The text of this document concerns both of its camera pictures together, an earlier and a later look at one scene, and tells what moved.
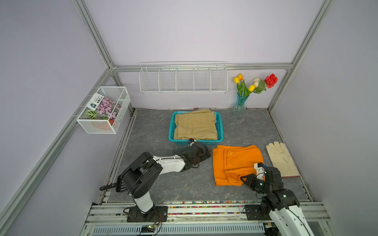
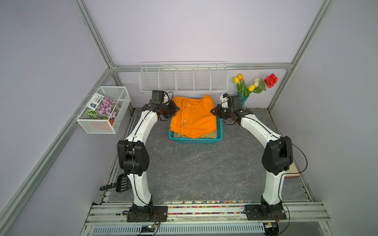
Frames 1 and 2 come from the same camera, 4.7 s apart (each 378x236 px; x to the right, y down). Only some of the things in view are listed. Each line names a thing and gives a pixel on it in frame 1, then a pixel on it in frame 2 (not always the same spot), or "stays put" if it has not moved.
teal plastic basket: [185, 142] stays put
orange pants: [231, 162] → [195, 118]
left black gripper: [204, 156] → [174, 109]
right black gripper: [250, 178] → [218, 111]
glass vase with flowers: [238, 106] stays put
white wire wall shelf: [183, 77] stays put
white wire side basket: [104, 110] stays put
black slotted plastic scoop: [120, 186] stays put
